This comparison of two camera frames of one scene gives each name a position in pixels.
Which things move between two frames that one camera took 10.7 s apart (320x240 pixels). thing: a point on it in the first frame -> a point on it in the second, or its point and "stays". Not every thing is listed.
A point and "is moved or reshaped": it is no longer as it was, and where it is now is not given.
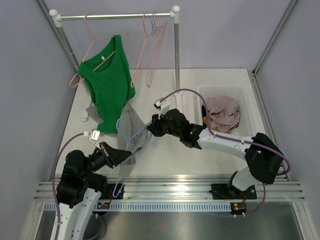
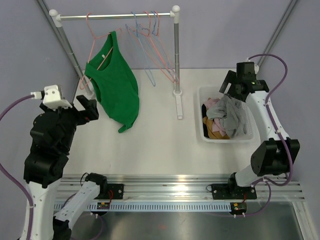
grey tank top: x=132 y=132 -> x=227 y=110
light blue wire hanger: x=164 y=26 -> x=173 y=75
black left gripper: x=113 y=156 -> x=91 y=112
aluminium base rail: x=174 y=193 stays
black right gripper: x=155 y=126 -> x=230 y=78
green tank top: x=110 y=83 is moved or reshaped
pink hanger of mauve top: x=141 y=51 -> x=147 y=44
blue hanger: x=135 y=165 -> x=137 y=41
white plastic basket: x=245 y=126 stays
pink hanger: x=93 y=38 -> x=97 y=37
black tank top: x=203 y=111 stays
